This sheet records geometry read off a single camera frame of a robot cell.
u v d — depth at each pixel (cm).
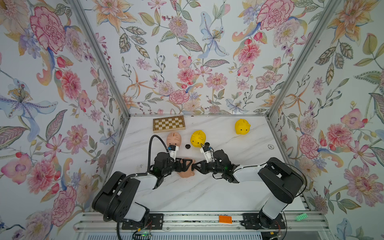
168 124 113
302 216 75
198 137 96
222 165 72
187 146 103
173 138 95
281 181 47
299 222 75
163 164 71
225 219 75
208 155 81
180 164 79
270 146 104
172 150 80
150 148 68
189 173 83
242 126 104
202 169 80
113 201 41
